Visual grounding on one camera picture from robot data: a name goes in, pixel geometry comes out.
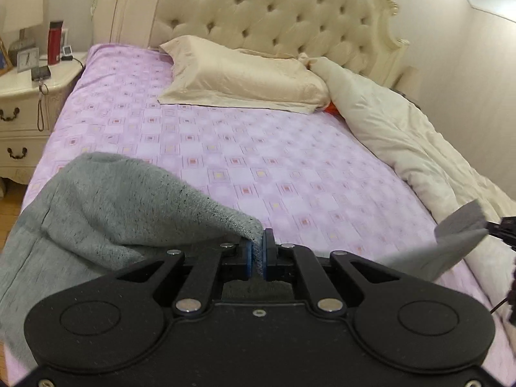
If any cream satin pillow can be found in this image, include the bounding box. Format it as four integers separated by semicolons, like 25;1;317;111
157;35;332;114

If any framed photo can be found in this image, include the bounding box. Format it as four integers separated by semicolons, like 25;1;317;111
0;36;15;75

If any red bottle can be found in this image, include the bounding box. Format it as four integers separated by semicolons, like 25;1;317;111
47;20;65;65

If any white desk clock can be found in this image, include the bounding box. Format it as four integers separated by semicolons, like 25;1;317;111
17;47;40;73

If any black cable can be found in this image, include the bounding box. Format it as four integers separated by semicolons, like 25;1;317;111
490;290;516;315

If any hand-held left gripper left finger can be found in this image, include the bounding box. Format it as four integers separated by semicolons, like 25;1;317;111
117;236;259;317

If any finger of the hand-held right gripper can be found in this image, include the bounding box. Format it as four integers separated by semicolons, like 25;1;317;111
486;216;516;249

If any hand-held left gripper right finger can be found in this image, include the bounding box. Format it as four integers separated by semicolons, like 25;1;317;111
261;228;407;319

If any cream duvet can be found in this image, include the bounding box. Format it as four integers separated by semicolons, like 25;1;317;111
310;56;516;259

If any cream nightstand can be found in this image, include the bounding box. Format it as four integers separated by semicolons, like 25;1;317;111
0;50;88;187

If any bed with purple sheet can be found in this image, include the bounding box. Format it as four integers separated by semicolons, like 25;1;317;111
0;43;516;385

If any cream tufted headboard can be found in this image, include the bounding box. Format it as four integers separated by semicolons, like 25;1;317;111
91;0;412;89

